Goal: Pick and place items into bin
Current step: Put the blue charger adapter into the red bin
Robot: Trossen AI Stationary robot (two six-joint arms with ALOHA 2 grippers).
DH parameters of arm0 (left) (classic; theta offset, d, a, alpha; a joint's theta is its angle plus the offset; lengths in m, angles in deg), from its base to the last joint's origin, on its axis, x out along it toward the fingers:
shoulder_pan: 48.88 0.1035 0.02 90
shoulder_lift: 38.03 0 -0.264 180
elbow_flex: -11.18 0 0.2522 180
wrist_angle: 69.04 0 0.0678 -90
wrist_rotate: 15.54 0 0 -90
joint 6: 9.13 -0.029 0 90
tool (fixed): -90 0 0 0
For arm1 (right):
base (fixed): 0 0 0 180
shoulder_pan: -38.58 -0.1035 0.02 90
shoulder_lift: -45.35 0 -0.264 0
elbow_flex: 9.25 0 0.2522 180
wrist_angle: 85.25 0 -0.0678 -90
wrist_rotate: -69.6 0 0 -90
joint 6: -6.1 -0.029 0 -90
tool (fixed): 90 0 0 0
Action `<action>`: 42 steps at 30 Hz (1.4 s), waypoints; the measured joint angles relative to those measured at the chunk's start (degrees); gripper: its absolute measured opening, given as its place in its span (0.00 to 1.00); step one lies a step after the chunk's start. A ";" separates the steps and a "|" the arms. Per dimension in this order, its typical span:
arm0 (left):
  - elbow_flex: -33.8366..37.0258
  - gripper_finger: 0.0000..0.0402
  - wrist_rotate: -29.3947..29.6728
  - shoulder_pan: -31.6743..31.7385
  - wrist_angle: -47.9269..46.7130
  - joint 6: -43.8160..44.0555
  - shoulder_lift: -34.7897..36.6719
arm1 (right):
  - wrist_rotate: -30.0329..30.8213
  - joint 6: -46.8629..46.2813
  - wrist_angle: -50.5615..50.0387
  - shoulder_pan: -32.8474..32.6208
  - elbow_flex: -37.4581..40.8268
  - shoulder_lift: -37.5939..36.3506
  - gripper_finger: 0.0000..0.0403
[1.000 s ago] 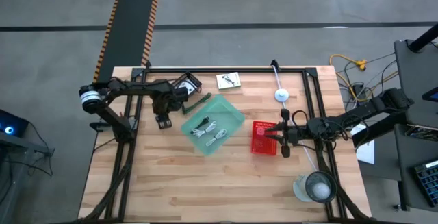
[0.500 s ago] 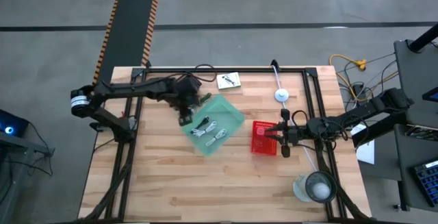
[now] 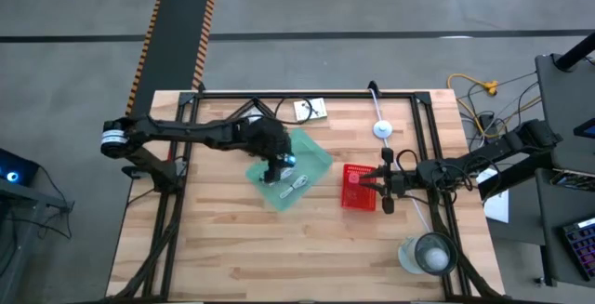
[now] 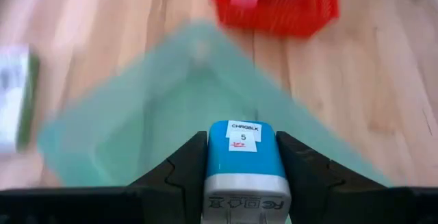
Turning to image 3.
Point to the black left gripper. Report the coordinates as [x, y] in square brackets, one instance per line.
[272, 136]

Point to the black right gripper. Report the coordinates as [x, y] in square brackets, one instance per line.
[404, 183]

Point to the blue and white charger cube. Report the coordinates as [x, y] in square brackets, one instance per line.
[290, 159]

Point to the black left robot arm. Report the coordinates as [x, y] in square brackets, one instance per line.
[186, 132]

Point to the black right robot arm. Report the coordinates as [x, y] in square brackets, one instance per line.
[488, 153]

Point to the teal translucent plastic bin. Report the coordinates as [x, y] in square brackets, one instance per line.
[316, 160]

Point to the pink charger cube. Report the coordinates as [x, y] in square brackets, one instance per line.
[354, 178]

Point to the red plastic mesh basket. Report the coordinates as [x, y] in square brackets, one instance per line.
[358, 199]

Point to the clear round container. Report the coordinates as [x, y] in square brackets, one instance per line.
[425, 250]

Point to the white paper sheet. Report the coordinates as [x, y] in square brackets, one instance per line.
[497, 206]

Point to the black power adapter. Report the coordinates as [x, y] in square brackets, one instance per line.
[488, 125]

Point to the black support beam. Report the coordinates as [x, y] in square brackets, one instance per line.
[516, 178]

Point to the black hazard-striped floor mat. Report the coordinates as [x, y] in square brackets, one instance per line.
[174, 53]

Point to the grey desk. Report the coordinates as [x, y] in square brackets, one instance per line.
[567, 104]

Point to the black keyboard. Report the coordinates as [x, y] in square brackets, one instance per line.
[581, 248]

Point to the black round pole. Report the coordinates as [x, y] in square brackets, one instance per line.
[576, 53]

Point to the computer with blue light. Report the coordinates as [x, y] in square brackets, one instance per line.
[18, 169]

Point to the grey equipment stand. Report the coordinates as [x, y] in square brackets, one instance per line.
[14, 229]

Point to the black aluminium table frame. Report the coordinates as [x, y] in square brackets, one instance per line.
[348, 95]

